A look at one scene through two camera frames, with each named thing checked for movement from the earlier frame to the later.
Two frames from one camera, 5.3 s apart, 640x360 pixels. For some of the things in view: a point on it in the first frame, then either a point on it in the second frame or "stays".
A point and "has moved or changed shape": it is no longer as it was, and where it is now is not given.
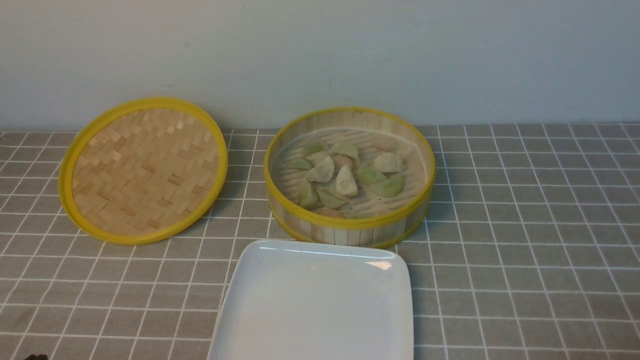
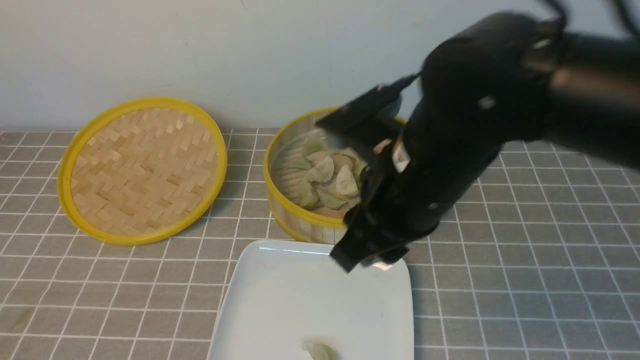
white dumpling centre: x=346 y=183 stays
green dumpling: x=390 y=188 has moved or changed shape
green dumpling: x=308 y=195 stays
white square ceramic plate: x=298 y=300 stays
